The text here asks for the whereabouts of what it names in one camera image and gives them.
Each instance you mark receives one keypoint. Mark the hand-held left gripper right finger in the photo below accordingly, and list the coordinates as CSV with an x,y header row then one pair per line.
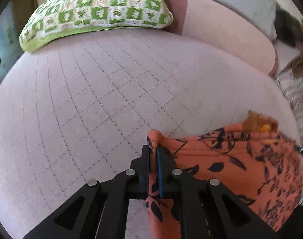
x,y
161,174

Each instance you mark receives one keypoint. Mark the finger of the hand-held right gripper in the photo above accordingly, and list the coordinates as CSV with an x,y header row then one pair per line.
x,y
302,151

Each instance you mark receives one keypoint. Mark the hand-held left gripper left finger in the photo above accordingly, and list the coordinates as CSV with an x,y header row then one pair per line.
x,y
144,176

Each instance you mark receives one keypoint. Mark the orange floral shirt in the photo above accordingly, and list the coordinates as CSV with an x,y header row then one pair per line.
x,y
228,169

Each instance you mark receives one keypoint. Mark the brown crumpled clothes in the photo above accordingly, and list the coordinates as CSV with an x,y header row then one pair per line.
x,y
302,59

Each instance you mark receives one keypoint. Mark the striped floral pillow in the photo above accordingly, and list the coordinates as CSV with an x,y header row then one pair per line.
x,y
298,99

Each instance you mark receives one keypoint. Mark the pink quilted bed cover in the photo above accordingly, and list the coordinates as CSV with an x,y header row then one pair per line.
x,y
104,109

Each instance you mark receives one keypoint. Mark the white maroon-banded pillow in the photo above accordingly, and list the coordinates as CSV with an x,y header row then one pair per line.
x,y
285,54

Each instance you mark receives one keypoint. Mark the dark fuzzy cloth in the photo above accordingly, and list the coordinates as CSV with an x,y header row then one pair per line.
x,y
288,27

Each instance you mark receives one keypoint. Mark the pink bolster pillow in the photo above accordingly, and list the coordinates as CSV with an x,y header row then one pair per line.
x,y
226,32

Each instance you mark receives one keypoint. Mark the grey blue pillow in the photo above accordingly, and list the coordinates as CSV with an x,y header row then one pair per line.
x,y
241,2

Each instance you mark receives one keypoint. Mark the green checkered pillow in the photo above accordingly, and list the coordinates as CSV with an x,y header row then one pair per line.
x,y
99,12

